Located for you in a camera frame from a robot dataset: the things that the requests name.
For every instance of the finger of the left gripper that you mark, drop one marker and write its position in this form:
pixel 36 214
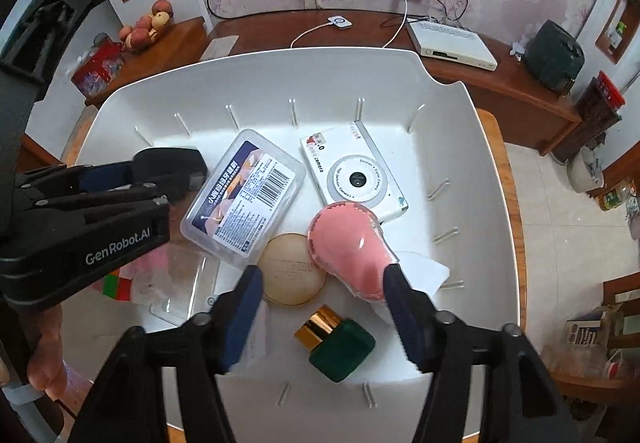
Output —
pixel 168 171
pixel 144 197

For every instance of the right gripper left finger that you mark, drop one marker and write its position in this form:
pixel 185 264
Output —
pixel 126 401

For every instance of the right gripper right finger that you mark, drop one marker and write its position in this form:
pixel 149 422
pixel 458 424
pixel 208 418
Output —
pixel 521 402

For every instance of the clear plastic toothpick box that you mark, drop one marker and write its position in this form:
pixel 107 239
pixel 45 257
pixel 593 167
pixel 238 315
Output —
pixel 244 200

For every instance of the colourful puzzle cube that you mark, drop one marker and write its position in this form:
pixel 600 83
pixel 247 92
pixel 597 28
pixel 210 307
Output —
pixel 117 286

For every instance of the pink cylindrical tube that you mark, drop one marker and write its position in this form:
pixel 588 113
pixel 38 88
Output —
pixel 155 260

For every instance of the gold round compact case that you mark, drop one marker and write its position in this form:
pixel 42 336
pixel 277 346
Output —
pixel 290 277

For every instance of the white toy camera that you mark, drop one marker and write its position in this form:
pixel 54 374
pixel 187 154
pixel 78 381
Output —
pixel 347 166

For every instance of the pink puff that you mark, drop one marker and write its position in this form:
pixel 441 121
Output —
pixel 346 240

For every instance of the green perfume bottle gold cap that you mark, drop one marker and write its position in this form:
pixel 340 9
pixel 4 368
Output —
pixel 336 346

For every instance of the clear plastic square cup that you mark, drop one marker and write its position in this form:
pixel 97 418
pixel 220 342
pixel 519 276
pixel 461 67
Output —
pixel 186 288

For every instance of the white crescent-shaped device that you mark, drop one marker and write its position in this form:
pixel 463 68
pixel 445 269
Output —
pixel 422 273

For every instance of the person's left hand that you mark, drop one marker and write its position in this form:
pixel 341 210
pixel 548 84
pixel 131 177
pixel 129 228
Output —
pixel 46 370

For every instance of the red tissue box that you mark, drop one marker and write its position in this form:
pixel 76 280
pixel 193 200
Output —
pixel 98 67

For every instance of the white paper on cabinet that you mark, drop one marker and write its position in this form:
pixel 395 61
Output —
pixel 219 48

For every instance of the white set-top box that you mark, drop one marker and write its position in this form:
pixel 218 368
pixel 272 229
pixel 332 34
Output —
pixel 451 44

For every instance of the dark bin with red lid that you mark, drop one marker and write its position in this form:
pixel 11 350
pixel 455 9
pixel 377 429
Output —
pixel 598 108

